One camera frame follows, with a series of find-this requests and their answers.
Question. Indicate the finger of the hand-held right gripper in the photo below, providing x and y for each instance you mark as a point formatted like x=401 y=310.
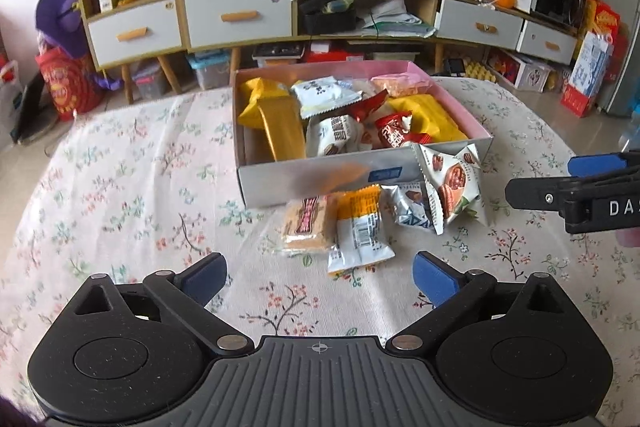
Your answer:
x=595 y=166
x=532 y=194

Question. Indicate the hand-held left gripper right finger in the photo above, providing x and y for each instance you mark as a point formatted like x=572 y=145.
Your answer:
x=434 y=279

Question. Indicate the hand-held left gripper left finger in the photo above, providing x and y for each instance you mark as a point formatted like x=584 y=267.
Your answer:
x=205 y=279

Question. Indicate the silver blue snack packet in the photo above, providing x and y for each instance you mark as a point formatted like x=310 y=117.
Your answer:
x=407 y=207

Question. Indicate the large white nut packet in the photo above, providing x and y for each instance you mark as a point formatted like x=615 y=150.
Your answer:
x=452 y=187

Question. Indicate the yellow white snack packet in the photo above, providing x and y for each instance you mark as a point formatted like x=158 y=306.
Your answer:
x=357 y=227

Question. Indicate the clear biscuit packet red label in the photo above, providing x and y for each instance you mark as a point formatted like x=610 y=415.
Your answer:
x=307 y=222

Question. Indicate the white cardboard box pink inside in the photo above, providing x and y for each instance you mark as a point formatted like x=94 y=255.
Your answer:
x=280 y=182

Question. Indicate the long gold snack packet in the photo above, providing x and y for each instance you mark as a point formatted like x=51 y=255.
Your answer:
x=285 y=132

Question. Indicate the pink snack packet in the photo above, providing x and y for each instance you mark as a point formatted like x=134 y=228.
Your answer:
x=402 y=84

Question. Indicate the white snack packet nut picture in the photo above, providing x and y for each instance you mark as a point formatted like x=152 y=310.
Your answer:
x=332 y=137

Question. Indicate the red snack packet white dots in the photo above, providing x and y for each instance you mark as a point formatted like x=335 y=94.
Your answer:
x=370 y=104

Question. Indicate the small white snack packet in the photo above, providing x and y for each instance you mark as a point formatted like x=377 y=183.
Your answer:
x=325 y=94

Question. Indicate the blue white carton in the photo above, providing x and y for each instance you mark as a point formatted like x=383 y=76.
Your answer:
x=587 y=74

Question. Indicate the white printed floor box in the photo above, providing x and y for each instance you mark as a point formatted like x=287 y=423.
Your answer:
x=522 y=72

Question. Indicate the large yellow snack packet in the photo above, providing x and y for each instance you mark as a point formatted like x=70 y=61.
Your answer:
x=430 y=117

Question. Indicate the yellow egg tray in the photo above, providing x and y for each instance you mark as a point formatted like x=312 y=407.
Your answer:
x=481 y=71

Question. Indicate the red yellow carton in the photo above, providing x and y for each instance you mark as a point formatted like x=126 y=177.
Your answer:
x=602 y=22

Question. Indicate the small black device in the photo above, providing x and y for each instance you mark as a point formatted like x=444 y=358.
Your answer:
x=455 y=66

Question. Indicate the low wooden cabinet white drawers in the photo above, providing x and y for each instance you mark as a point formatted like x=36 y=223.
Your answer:
x=480 y=24

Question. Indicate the clear storage bin blue lid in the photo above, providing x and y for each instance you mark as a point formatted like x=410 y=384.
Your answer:
x=210 y=69

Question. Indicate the red gift bag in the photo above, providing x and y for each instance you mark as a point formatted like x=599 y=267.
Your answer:
x=67 y=82

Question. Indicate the red flat box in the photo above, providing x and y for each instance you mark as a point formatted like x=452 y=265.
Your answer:
x=330 y=56

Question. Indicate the tall wooden cabinet white drawers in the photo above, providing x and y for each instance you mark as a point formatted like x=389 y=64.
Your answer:
x=235 y=17

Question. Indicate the white red plastic bag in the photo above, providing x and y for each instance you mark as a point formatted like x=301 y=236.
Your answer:
x=9 y=102

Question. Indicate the black basket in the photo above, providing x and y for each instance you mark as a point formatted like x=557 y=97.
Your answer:
x=327 y=14

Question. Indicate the purple plush toy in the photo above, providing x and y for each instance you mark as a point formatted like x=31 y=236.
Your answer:
x=62 y=17

